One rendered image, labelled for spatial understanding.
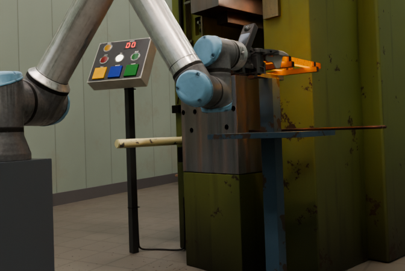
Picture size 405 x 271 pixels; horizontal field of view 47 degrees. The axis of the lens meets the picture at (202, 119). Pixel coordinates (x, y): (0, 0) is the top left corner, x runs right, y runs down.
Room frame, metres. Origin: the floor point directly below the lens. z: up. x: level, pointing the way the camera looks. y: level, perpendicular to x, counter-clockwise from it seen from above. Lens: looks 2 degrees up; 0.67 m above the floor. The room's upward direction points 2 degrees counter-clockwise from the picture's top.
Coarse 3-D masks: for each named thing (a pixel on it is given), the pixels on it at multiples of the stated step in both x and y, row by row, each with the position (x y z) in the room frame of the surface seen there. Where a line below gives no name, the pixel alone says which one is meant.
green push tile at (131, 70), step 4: (132, 64) 2.52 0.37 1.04; (136, 64) 2.51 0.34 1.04; (128, 68) 2.52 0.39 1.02; (132, 68) 2.51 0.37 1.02; (136, 68) 2.50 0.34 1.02; (124, 72) 2.51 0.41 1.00; (128, 72) 2.50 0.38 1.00; (132, 72) 2.49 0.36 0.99; (136, 72) 2.49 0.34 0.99; (124, 76) 2.51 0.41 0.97
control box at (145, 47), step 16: (112, 48) 2.66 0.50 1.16; (128, 48) 2.61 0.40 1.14; (144, 48) 2.56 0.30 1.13; (96, 64) 2.63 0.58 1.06; (112, 64) 2.59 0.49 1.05; (128, 64) 2.54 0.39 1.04; (144, 64) 2.50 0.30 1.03; (96, 80) 2.57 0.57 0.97; (112, 80) 2.53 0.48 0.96; (128, 80) 2.50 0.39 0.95; (144, 80) 2.50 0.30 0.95
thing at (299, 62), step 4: (264, 56) 1.57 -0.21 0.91; (272, 56) 1.62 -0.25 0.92; (264, 60) 1.59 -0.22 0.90; (284, 60) 1.66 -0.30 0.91; (292, 60) 1.71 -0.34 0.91; (296, 60) 1.73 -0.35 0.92; (300, 60) 1.76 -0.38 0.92; (304, 60) 1.79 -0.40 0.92; (296, 64) 1.76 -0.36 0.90; (300, 64) 1.76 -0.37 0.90; (304, 64) 1.79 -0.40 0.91; (308, 64) 1.81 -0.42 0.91; (316, 64) 1.87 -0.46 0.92; (320, 64) 1.90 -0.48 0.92; (320, 68) 1.90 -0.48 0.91
